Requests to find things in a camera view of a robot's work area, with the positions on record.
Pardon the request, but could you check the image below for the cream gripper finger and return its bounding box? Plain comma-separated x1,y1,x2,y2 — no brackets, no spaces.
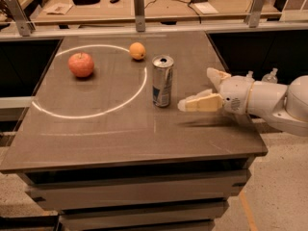
177,89,223,112
207,67,231,90

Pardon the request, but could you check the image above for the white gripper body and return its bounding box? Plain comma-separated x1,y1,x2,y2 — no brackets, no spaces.
219,76,254,115

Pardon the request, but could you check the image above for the silver redbull can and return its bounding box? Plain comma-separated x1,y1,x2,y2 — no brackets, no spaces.
152,55,174,108

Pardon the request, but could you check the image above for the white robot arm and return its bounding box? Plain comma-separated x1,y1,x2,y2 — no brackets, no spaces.
178,67,308,136

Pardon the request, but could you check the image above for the clear plastic bottle left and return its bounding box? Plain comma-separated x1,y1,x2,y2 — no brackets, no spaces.
245,70,253,79

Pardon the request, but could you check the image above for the clear plastic bottle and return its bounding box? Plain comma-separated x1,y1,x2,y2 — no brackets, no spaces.
245,70,253,79
262,68,278,84

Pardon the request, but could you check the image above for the clear plastic bottle right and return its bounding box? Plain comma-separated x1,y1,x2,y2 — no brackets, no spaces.
262,68,278,84

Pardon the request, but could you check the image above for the white paper sheet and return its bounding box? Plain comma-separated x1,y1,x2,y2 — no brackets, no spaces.
195,2,218,14

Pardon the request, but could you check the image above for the orange fruit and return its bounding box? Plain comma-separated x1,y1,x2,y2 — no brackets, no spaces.
129,42,146,60

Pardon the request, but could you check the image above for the grey drawer cabinet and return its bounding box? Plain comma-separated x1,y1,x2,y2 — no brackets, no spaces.
22,158,250,231

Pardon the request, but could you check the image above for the small black remote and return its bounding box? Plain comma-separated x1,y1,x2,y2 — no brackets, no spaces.
110,0,119,4

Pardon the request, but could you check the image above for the red apple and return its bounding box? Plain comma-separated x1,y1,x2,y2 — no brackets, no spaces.
67,52,94,78

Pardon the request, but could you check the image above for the black object on bench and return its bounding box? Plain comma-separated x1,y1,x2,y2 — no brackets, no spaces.
73,0,100,6

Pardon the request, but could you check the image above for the paper note left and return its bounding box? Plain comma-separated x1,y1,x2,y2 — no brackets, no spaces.
44,3,72,15

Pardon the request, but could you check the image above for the right metal bracket post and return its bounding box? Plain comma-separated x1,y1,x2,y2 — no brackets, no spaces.
244,0,266,28

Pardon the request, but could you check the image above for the metal bracket post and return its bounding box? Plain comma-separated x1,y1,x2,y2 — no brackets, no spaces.
1,0,35,37
244,0,266,28
134,0,145,32

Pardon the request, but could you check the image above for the middle metal bracket post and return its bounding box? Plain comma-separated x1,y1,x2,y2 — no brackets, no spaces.
134,0,145,32

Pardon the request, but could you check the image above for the left metal bracket post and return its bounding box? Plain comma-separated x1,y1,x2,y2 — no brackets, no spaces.
1,0,35,37

